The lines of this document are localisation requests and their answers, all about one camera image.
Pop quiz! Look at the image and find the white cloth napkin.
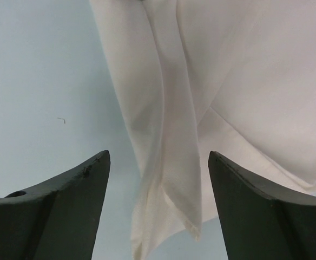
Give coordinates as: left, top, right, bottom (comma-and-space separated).
90, 1, 316, 259

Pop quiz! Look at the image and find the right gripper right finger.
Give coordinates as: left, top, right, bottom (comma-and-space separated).
208, 152, 316, 259

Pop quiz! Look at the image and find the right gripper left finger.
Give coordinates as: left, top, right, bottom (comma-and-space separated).
0, 150, 110, 259

